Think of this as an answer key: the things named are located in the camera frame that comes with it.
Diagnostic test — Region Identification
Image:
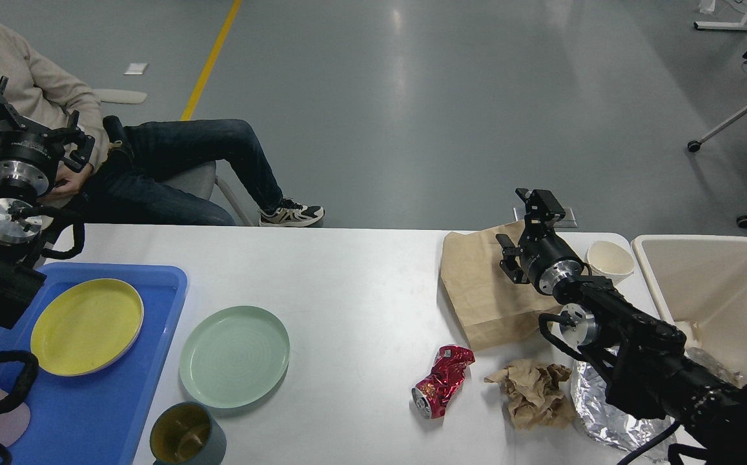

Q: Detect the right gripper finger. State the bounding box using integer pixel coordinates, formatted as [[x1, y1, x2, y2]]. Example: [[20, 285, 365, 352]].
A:
[[495, 234, 529, 284], [515, 188, 567, 236]]

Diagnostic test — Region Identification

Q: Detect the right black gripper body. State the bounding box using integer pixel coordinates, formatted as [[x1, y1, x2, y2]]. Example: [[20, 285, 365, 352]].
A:
[[515, 223, 586, 295]]

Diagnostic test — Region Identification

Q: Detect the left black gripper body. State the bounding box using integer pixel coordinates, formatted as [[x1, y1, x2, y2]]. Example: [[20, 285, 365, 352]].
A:
[[0, 129, 71, 197]]

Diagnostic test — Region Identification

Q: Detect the light green plate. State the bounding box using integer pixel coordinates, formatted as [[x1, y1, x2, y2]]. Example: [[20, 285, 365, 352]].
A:
[[179, 305, 291, 409]]

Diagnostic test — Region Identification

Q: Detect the dark teal mug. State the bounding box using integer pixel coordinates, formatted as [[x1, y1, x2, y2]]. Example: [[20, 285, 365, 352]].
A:
[[149, 402, 227, 464]]

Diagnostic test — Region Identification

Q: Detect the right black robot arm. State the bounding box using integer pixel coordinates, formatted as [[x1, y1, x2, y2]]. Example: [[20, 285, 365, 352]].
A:
[[495, 188, 747, 464]]

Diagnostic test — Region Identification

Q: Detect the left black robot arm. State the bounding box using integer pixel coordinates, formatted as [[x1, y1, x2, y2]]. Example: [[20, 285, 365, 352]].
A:
[[0, 76, 95, 464]]

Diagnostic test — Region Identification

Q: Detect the brown paper bag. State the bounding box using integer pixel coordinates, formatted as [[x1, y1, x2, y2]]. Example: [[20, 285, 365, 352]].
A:
[[440, 221, 561, 351]]

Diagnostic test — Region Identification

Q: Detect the white paper cup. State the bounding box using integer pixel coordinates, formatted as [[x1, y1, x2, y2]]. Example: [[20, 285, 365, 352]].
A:
[[586, 241, 635, 286]]

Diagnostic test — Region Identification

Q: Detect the seated person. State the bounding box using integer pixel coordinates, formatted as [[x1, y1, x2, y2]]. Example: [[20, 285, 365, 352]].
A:
[[0, 23, 324, 227]]

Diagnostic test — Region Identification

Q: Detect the crumpled brown paper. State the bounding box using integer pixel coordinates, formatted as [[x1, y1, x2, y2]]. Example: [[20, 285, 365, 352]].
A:
[[483, 358, 577, 429]]

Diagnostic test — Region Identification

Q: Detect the crushed red can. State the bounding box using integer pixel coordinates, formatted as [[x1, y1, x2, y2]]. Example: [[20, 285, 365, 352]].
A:
[[411, 345, 475, 420]]

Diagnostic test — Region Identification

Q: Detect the yellow plate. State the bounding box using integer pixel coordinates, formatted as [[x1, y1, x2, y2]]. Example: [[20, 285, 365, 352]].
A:
[[30, 278, 145, 377]]

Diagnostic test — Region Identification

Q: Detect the crumpled aluminium foil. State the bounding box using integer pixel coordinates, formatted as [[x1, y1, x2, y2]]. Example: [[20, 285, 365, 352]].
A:
[[569, 361, 671, 453]]

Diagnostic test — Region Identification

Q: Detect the foil trash in bin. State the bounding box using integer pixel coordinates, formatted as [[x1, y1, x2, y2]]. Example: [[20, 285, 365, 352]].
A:
[[685, 347, 747, 388]]

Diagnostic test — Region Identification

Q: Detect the beige plastic bin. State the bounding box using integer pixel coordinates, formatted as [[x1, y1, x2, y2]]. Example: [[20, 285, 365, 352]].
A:
[[631, 235, 747, 382]]

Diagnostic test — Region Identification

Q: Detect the blue plastic tray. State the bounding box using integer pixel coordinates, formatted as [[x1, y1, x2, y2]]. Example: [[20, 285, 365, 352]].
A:
[[0, 262, 187, 464]]

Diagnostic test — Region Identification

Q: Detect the white desk leg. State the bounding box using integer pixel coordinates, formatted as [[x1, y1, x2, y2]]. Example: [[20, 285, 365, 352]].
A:
[[693, 1, 747, 32]]

